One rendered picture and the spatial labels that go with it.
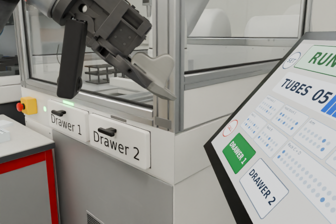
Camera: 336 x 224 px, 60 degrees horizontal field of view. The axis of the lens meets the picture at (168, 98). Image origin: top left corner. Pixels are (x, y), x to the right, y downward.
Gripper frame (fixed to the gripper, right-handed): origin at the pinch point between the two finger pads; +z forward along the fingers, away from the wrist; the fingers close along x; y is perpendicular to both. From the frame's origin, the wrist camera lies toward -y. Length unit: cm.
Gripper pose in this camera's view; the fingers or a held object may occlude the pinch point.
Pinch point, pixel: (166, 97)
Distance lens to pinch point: 45.6
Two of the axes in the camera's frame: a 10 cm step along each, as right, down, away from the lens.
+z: 7.7, 6.2, 1.7
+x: -0.4, -2.1, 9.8
